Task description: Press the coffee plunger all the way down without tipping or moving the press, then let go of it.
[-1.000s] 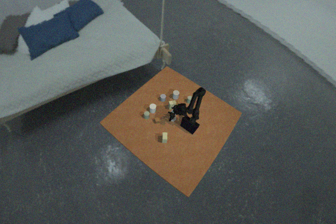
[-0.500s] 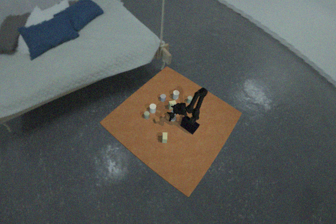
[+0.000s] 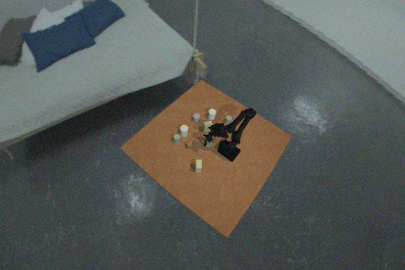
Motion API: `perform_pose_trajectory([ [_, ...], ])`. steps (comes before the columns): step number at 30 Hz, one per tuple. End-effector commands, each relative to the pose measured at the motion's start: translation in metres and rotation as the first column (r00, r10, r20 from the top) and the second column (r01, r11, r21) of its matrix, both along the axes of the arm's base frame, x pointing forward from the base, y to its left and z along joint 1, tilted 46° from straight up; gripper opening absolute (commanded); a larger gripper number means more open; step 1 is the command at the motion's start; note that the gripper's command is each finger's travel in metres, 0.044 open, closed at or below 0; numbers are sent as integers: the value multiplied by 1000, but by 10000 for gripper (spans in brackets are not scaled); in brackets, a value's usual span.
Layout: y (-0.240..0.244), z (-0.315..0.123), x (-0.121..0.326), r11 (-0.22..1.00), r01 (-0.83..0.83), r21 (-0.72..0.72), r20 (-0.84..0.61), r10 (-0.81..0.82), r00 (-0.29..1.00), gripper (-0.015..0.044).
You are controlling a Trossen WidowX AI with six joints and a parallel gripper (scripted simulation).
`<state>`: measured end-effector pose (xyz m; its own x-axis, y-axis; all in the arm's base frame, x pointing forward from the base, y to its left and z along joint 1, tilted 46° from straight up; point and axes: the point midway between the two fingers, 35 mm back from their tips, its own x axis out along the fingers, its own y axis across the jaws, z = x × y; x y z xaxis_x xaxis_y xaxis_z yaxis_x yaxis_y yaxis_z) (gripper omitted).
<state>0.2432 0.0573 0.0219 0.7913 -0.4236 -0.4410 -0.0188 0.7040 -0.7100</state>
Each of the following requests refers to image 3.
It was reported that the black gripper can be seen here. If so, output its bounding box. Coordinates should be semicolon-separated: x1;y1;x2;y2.
204;132;219;142

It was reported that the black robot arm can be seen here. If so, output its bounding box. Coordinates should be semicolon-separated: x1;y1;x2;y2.
210;108;256;149

